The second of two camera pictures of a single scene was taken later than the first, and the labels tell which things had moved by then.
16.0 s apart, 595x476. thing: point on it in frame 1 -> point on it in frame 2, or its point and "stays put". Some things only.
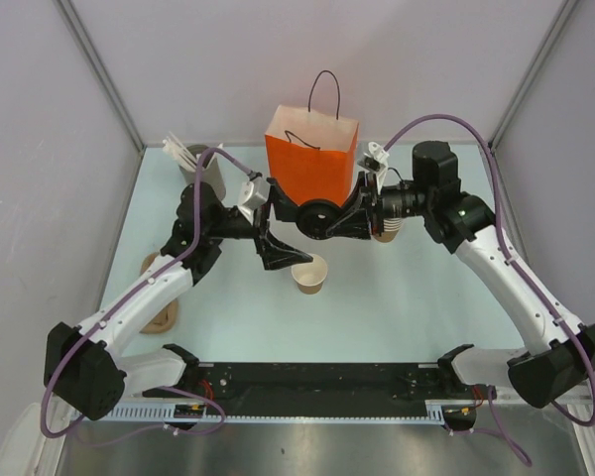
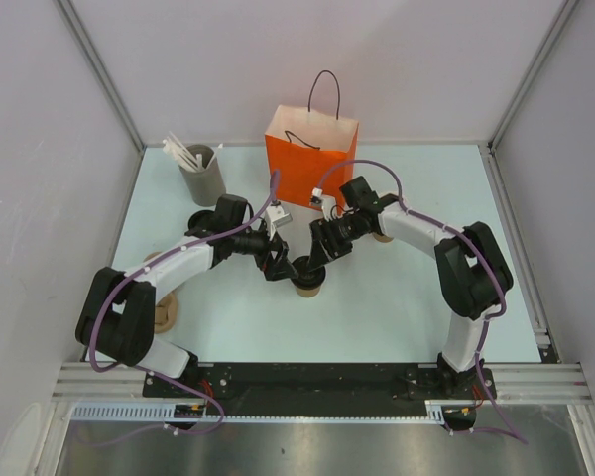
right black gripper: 356,223 -> 323,251
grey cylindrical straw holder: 210,170 stays put
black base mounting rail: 327,389 stays put
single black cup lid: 314,217 -> 307,279
